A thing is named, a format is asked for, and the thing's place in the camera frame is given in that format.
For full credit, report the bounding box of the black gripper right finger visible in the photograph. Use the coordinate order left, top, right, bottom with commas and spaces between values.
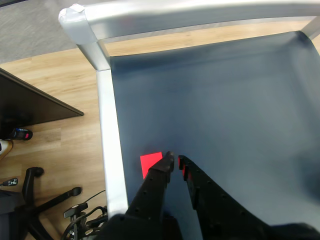
177, 154, 272, 240

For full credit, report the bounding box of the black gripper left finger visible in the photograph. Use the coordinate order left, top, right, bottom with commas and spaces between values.
124, 150, 175, 221

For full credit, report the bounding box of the red cube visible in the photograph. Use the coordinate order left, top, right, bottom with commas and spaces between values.
139, 151, 164, 180

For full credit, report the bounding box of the black office chair base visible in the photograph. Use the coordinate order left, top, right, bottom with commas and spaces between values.
14, 166, 83, 240

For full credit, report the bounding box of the blue and black tool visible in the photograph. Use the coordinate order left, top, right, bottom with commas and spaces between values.
10, 127, 34, 142

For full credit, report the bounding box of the white and orange object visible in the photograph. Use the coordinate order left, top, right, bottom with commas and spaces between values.
0, 139, 14, 161

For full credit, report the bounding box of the dark brown desk panel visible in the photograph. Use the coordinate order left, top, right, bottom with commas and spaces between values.
0, 67, 85, 141

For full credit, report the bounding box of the white tape wrap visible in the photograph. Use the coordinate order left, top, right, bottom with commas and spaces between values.
58, 3, 98, 45

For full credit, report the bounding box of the black clamp with cables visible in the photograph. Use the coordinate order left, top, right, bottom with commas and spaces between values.
60, 189, 109, 240

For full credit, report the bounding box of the silver aluminium table frame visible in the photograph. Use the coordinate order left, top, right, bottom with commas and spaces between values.
58, 0, 320, 218

